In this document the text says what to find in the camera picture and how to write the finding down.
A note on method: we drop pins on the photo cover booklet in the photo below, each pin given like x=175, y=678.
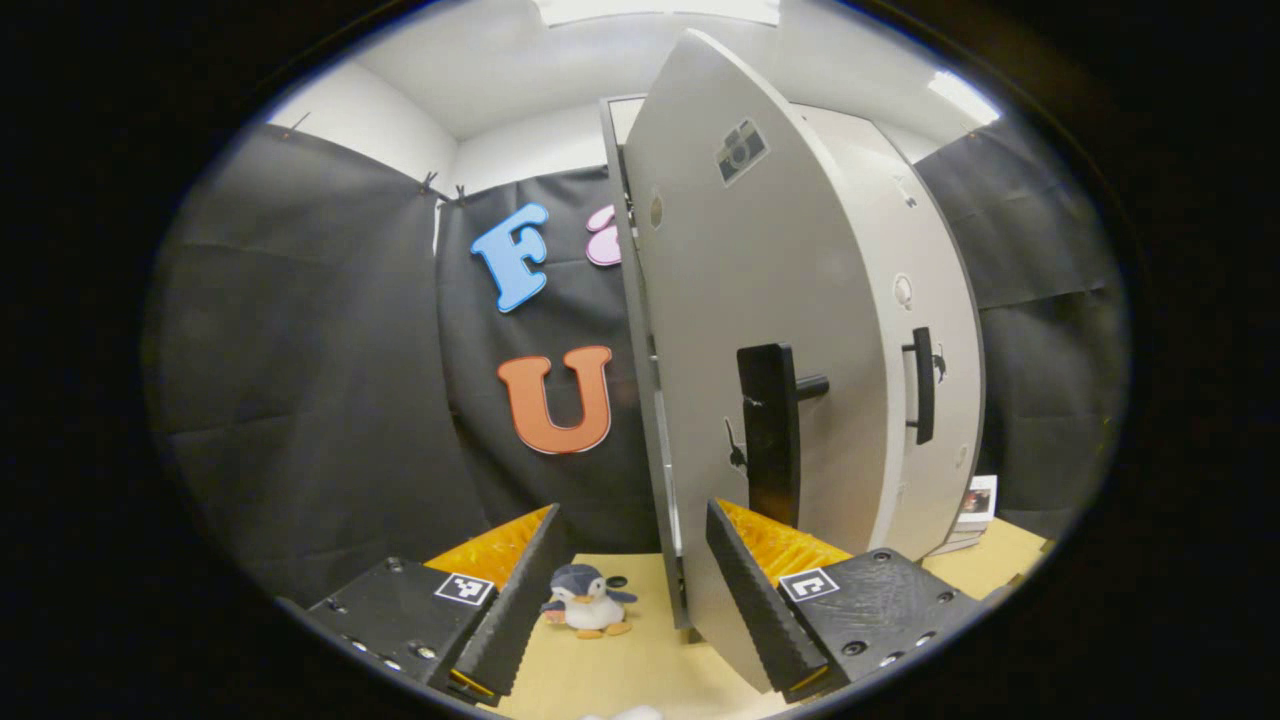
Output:
x=978, y=500

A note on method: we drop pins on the white cabinet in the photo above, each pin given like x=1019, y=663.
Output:
x=625, y=120

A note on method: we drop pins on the penguin plush toy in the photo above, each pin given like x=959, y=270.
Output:
x=585, y=605

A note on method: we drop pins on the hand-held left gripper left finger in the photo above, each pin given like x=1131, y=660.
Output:
x=515, y=610

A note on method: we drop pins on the small ceiling light panel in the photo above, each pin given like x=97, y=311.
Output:
x=963, y=97

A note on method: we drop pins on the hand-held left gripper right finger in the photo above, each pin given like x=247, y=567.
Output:
x=765, y=610

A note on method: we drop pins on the large ceiling light panel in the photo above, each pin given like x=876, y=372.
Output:
x=660, y=10

